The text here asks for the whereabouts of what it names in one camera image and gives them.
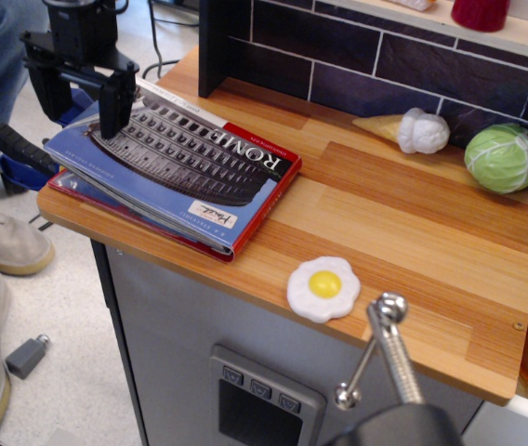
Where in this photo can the small grey block with knob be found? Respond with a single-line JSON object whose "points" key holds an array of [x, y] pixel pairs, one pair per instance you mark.
{"points": [[25, 358]]}

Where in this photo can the toy green cabbage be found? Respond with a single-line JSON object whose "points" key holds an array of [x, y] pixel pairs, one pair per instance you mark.
{"points": [[497, 157]]}

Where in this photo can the metal clamp screw handle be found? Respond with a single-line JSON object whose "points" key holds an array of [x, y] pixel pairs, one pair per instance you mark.
{"points": [[384, 314]]}

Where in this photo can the toy ice cream cone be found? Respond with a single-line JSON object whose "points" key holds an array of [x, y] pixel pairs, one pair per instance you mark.
{"points": [[414, 131]]}

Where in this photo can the grey toy oven cabinet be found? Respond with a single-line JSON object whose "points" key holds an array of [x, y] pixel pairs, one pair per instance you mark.
{"points": [[208, 368]]}

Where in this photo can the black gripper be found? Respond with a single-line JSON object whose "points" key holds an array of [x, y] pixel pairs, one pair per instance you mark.
{"points": [[80, 47]]}

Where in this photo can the toy fried egg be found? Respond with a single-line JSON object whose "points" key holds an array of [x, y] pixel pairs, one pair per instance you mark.
{"points": [[323, 289]]}

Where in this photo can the red cup on shelf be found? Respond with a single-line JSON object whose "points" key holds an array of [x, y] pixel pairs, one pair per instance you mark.
{"points": [[485, 16]]}

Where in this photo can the blue bar clamp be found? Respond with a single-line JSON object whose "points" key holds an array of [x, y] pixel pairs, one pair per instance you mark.
{"points": [[23, 166]]}

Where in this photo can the beige shoe upper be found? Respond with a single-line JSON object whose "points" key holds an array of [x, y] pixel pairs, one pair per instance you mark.
{"points": [[24, 249]]}

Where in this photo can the Rome spiral-bound book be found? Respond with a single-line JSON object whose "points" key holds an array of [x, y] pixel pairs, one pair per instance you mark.
{"points": [[206, 181]]}

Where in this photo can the black side panel post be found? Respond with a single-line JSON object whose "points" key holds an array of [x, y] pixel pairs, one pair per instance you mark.
{"points": [[221, 23]]}

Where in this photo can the wooden upper shelf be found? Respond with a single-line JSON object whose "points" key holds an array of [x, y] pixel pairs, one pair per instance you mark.
{"points": [[512, 38]]}

